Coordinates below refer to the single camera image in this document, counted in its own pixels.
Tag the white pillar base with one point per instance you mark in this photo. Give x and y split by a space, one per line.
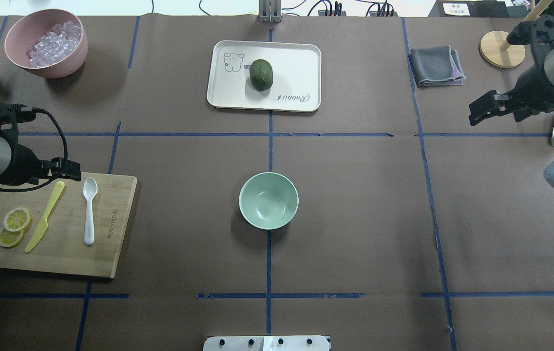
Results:
268 343

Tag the white plastic spoon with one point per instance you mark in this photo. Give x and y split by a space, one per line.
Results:
90 189

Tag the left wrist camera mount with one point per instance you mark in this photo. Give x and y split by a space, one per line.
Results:
11 115

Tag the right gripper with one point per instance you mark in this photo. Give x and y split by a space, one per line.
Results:
533 87

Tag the pink bowl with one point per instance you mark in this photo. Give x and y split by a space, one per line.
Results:
29 29

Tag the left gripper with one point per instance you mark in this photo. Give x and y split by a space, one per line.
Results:
24 164

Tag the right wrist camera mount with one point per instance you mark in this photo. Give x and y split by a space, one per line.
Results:
538 31

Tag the green avocado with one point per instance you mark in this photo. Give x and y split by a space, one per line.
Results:
261 75

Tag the clear ice cubes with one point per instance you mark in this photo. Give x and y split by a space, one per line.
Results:
57 44

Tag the green bowl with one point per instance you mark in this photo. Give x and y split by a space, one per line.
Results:
268 201

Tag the lemon slice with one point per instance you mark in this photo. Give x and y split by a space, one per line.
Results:
17 219
10 239

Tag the wooden cutting board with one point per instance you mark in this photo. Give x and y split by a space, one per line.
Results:
62 248

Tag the upper lemon slice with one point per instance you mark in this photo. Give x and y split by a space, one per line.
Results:
17 219

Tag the aluminium frame post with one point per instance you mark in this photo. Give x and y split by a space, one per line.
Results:
270 11

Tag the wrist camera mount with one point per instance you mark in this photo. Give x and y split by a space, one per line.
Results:
11 115
538 31

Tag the grey folded cloth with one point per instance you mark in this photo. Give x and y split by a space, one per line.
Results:
436 66

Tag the lower lemon slice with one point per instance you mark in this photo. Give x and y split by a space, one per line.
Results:
10 239

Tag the yellow plastic knife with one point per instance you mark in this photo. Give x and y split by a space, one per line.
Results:
43 223

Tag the white rabbit tray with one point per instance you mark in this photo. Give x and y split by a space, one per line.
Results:
297 76

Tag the wooden mug tree stand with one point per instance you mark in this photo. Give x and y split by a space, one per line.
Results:
495 47

